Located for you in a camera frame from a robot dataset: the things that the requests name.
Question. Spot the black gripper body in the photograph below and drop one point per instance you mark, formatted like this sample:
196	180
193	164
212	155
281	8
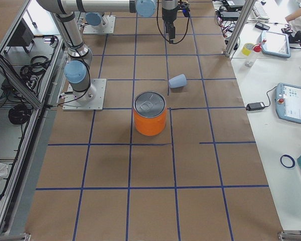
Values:
169	14

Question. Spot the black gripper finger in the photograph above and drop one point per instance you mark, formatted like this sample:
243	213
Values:
170	31

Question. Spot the light blue plastic cup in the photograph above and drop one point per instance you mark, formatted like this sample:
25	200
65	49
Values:
178	81

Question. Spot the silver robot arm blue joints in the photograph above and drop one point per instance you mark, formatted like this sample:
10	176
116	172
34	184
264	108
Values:
77	70

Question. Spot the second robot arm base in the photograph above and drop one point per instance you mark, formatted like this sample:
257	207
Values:
96	20

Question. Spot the yellow tape roll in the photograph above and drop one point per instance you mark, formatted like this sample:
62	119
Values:
247	48

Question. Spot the orange can silver lid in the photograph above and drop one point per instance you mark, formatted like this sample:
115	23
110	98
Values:
149	113

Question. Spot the black smartphone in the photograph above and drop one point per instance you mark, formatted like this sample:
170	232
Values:
262	26

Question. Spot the red cap squeeze bottle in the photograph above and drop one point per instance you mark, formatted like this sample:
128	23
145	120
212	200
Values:
255	52

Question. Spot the far blue teach pendant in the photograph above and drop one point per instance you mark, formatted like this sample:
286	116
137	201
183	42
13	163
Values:
275	44

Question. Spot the blue teach pendant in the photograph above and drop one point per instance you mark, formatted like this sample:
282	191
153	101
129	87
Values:
275	44
288	102

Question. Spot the black power adapter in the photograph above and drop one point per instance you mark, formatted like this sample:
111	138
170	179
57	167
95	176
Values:
255	106

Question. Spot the near blue teach pendant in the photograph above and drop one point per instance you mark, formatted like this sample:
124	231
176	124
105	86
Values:
288	102

